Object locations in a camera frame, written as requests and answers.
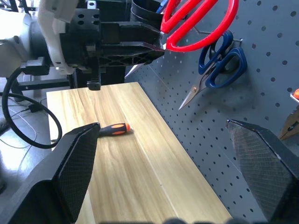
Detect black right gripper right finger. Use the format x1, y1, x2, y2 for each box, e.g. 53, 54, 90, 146
225, 119, 299, 224

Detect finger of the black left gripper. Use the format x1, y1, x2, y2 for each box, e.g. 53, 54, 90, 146
119, 21, 162, 44
100, 41, 166, 68

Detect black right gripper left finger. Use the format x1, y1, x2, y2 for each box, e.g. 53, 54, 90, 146
0, 122, 101, 224

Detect red handled scissors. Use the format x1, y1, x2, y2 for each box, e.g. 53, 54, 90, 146
124, 0, 240, 78

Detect black tape roll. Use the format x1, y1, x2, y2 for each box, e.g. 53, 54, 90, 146
130, 0, 171, 24

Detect dark grey pegboard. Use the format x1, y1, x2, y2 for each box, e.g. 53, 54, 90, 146
124, 0, 299, 224

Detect black power adapter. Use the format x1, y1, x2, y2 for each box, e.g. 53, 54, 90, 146
28, 103, 43, 113

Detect blue tool handle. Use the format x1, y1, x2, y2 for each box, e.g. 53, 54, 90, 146
155, 0, 168, 14

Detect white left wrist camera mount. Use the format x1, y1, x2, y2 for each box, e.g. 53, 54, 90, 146
37, 0, 79, 76

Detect brown handled pliers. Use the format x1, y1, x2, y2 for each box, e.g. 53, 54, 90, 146
278, 111, 299, 141

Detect orange black tool handle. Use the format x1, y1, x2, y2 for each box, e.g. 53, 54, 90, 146
98, 123, 131, 139

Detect black metal frame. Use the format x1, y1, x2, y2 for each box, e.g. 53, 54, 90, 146
9, 69, 78, 103

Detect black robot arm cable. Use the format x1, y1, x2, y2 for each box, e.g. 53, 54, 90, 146
1, 66, 63, 149

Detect blue handled scissors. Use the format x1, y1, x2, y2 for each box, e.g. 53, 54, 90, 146
178, 30, 248, 111

